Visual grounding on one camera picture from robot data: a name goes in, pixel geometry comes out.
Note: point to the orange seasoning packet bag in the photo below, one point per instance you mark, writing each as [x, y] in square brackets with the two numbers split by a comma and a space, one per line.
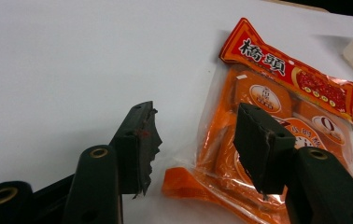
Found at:
[289, 93]

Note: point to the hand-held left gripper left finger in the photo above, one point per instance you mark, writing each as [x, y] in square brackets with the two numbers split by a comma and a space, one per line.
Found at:
[128, 155]

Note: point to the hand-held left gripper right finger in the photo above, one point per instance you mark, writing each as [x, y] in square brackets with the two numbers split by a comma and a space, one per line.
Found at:
[268, 146]

